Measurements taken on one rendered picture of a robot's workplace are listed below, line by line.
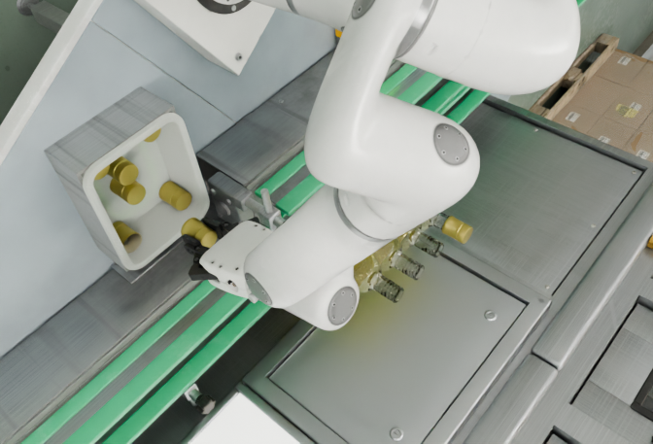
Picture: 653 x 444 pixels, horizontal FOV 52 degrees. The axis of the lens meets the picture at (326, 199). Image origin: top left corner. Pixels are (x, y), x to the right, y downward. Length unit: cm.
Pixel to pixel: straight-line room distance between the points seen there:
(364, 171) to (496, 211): 97
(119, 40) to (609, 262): 96
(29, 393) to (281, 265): 54
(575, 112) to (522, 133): 355
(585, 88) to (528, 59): 488
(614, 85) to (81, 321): 479
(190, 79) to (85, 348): 45
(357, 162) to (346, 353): 74
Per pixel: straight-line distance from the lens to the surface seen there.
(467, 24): 50
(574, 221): 147
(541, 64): 54
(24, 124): 97
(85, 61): 98
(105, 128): 99
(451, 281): 130
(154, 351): 109
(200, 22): 99
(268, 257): 69
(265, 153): 114
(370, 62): 49
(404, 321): 125
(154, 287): 113
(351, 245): 65
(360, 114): 49
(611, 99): 536
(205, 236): 100
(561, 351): 125
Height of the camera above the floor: 152
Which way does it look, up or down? 29 degrees down
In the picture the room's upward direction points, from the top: 120 degrees clockwise
